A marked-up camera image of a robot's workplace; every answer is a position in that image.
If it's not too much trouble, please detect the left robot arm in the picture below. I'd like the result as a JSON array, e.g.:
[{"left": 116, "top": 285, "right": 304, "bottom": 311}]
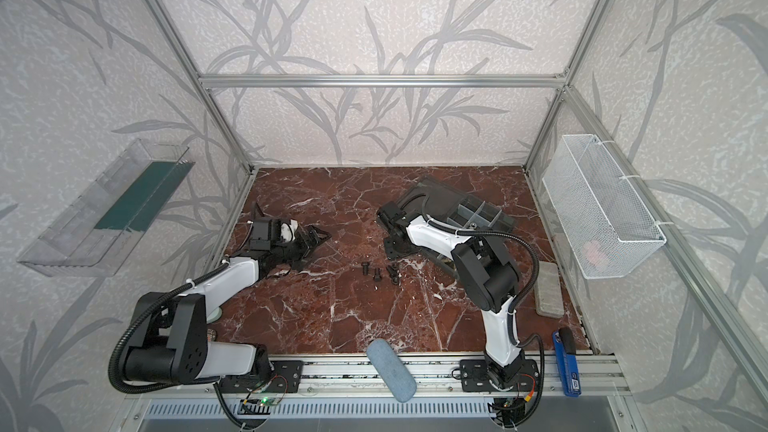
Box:
[{"left": 107, "top": 217, "right": 331, "bottom": 394}]

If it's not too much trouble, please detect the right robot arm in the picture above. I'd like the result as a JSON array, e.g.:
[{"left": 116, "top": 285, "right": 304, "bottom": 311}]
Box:
[{"left": 377, "top": 202, "right": 540, "bottom": 388}]

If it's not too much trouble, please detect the grey plastic organizer box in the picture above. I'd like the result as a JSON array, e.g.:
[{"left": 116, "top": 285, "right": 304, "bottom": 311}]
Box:
[{"left": 395, "top": 176, "right": 516, "bottom": 280}]

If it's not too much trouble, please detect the grey rectangular sponge block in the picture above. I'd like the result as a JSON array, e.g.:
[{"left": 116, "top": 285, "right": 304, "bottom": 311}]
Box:
[{"left": 534, "top": 262, "right": 565, "bottom": 319}]

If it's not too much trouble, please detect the blue box cutter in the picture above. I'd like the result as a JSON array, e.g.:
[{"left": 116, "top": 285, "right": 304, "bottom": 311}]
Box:
[{"left": 552, "top": 327, "right": 582, "bottom": 398}]

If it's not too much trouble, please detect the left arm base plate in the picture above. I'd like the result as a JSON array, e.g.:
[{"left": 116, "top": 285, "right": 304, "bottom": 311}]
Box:
[{"left": 220, "top": 360, "right": 304, "bottom": 394}]

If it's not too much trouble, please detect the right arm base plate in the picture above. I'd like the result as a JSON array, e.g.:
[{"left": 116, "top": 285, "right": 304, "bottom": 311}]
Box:
[{"left": 459, "top": 357, "right": 540, "bottom": 393}]

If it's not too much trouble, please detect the clear plastic wall tray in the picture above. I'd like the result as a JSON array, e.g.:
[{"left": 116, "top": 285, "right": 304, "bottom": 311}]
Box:
[{"left": 17, "top": 139, "right": 195, "bottom": 277}]

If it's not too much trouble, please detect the white wire mesh basket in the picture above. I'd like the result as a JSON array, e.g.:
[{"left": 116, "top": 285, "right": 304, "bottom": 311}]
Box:
[{"left": 542, "top": 134, "right": 666, "bottom": 280}]

